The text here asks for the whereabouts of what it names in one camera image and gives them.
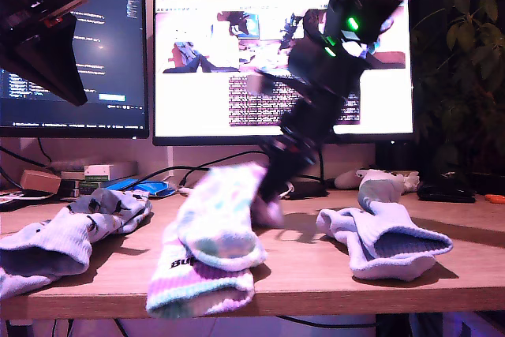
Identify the blue plastic pouch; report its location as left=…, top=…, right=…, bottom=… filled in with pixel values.
left=104, top=178, right=177, bottom=198

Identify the white box with green label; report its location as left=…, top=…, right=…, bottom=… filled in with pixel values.
left=83, top=163, right=139, bottom=182

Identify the monitor with bright white screen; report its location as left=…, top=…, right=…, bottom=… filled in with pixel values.
left=151, top=0, right=414, bottom=175

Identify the black monitor cable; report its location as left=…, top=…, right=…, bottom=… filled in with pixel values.
left=317, top=149, right=327, bottom=184

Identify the white game controller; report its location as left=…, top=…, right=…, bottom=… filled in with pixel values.
left=356, top=169, right=420, bottom=195

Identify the green leafy houseplant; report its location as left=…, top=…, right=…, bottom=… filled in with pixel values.
left=412, top=0, right=505, bottom=180

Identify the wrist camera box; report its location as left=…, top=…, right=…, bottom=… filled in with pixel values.
left=246, top=73, right=274, bottom=96

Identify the black under-table cable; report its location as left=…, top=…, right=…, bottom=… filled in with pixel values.
left=275, top=315, right=378, bottom=330

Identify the white spiral cable wrap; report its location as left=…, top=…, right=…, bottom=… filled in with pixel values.
left=179, top=179, right=296, bottom=200

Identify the black flat device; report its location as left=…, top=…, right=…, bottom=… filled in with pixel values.
left=416, top=182, right=477, bottom=204

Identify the black pad with stickers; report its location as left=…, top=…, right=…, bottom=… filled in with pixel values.
left=0, top=189, right=56, bottom=212

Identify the blue bird print sock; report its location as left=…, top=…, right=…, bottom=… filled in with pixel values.
left=0, top=187, right=154, bottom=278
left=0, top=266, right=54, bottom=299

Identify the small brown cardboard box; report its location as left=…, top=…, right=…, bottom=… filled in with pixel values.
left=19, top=170, right=62, bottom=195

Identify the white oval device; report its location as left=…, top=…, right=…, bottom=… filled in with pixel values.
left=333, top=170, right=362, bottom=190

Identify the small green white box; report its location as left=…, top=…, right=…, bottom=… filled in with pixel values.
left=58, top=181, right=95, bottom=199

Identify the tie-dye Hugging Face sock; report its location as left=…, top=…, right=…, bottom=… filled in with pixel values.
left=175, top=162, right=286, bottom=273
left=145, top=218, right=256, bottom=319

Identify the monitor with dark code screen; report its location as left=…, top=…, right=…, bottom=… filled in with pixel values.
left=0, top=0, right=150, bottom=140

